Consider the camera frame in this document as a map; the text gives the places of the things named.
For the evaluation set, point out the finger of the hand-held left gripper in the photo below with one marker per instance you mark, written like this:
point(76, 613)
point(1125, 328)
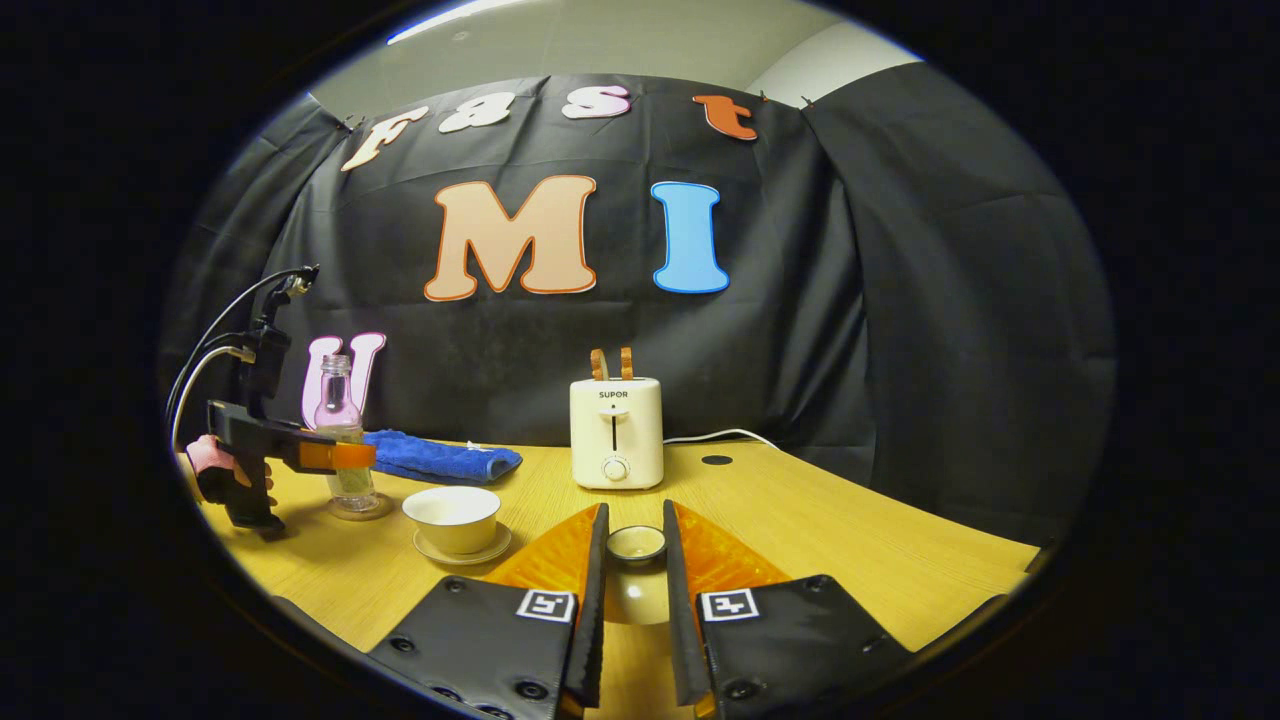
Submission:
point(340, 456)

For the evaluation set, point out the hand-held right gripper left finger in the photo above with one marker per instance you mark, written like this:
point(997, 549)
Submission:
point(590, 620)

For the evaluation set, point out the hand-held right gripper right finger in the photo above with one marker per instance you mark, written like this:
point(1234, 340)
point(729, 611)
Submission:
point(680, 620)

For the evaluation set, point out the clear glass water bottle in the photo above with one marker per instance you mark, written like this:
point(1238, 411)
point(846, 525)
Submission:
point(345, 420)

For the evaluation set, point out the round cork coaster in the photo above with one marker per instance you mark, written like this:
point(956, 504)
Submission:
point(375, 510)

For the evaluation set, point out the cream teacup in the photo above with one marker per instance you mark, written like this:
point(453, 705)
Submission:
point(452, 525)

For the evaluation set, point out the blue towel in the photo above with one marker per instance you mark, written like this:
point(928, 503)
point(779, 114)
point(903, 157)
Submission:
point(440, 460)

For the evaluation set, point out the cream saucer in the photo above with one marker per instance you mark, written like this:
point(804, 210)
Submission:
point(490, 555)

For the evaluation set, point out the cream toaster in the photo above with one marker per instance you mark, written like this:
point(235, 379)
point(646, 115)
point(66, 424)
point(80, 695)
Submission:
point(617, 430)

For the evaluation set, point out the toast slice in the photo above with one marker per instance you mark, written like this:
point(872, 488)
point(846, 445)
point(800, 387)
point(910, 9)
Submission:
point(627, 363)
point(599, 364)

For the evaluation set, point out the black backdrop cloth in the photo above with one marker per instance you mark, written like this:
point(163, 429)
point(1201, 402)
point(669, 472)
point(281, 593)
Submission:
point(900, 300)

